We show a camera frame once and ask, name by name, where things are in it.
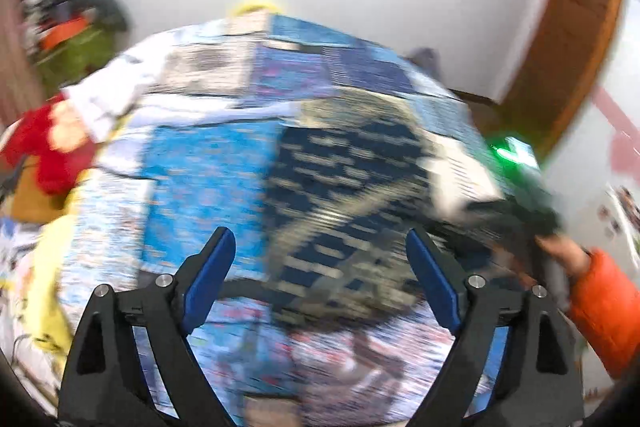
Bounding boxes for red cloth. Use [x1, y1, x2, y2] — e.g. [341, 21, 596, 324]
[0, 94, 101, 195]

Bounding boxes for person's right hand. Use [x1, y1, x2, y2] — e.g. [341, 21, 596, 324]
[537, 237, 593, 280]

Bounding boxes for pink wall sticker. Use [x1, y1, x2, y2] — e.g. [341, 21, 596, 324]
[592, 87, 636, 172]

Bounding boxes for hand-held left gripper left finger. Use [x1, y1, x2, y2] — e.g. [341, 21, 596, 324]
[57, 227, 237, 427]

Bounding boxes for wooden door frame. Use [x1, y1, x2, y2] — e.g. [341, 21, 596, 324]
[500, 0, 628, 162]

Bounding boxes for navy patterned garment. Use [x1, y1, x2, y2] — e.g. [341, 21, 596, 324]
[262, 99, 506, 328]

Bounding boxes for grey bag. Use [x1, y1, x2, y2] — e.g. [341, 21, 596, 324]
[407, 48, 443, 72]

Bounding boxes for person's right forearm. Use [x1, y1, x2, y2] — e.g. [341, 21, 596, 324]
[565, 248, 640, 380]

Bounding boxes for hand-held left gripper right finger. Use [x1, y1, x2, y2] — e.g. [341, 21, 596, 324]
[405, 227, 586, 427]

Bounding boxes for blue patchwork blanket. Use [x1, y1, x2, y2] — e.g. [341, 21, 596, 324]
[55, 14, 506, 427]

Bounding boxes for yellow sheet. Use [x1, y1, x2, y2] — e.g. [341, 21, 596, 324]
[20, 172, 96, 353]

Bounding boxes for yellow pillow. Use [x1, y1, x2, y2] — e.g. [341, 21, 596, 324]
[227, 0, 281, 16]

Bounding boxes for white cloth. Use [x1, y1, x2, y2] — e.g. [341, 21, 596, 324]
[62, 42, 176, 142]

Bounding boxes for mustard cloth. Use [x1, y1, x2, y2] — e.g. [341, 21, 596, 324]
[10, 157, 66, 223]

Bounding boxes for dark wooden bed frame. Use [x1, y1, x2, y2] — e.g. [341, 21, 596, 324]
[450, 88, 501, 108]

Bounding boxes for white printed sheet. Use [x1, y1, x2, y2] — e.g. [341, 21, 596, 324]
[0, 217, 61, 408]

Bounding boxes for striped brown curtain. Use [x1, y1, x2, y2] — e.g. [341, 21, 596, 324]
[0, 0, 46, 128]

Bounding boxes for green and orange clothes pile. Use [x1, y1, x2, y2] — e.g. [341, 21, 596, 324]
[22, 0, 131, 82]

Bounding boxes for colourful wall sticker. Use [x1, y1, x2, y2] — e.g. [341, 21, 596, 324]
[600, 184, 640, 253]

